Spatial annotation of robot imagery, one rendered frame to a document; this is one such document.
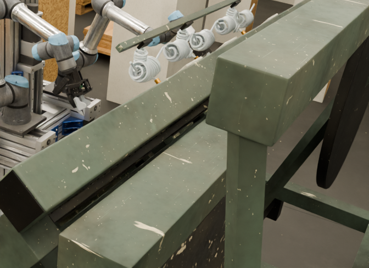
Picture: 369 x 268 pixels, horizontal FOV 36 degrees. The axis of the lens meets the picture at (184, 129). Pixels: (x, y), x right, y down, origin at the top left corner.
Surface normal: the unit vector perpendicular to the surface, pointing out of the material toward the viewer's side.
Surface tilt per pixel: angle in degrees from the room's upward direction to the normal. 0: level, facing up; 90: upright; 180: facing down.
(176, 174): 0
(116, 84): 90
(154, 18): 90
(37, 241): 37
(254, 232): 83
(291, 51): 0
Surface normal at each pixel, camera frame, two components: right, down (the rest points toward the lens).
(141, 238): 0.14, -0.88
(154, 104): 0.65, -0.51
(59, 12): 0.85, 0.35
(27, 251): -0.45, 0.35
